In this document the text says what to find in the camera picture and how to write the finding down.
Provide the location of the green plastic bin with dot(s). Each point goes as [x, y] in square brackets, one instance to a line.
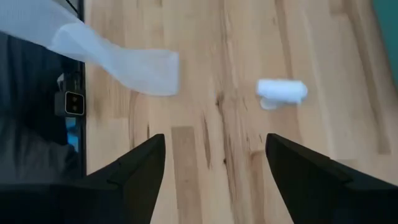
[390, 31]

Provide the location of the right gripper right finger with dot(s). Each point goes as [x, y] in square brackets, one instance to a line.
[335, 202]

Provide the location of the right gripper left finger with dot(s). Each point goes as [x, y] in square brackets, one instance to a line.
[93, 202]

